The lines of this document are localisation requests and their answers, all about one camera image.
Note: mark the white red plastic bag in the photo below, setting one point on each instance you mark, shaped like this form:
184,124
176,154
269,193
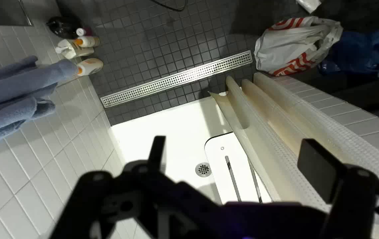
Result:
296,44

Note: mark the blue towel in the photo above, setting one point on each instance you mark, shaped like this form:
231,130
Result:
14,97

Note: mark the blue plastic bag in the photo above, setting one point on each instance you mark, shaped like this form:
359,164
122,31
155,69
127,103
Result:
366,51

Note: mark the round floor drain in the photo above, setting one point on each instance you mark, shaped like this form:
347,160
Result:
203,169

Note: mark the white shower curtain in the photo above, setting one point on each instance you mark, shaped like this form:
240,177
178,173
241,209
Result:
287,133

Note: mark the dark round bottle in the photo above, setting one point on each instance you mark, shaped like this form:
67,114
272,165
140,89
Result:
63,25

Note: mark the white slatted shower seat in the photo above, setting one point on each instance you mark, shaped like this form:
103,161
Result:
231,164

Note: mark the long metal drain grate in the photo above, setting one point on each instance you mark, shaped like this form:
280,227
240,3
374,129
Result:
176,80

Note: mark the small white capped bottle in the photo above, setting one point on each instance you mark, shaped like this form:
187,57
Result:
83,31

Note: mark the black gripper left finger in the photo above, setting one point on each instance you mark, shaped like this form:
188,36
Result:
158,153

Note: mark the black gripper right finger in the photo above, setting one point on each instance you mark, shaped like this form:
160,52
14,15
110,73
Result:
323,170

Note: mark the white orange lotion bottle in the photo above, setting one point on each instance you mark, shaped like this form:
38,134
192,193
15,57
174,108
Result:
91,67
89,41

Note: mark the white paper scrap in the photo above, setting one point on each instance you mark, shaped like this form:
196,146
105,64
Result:
309,4

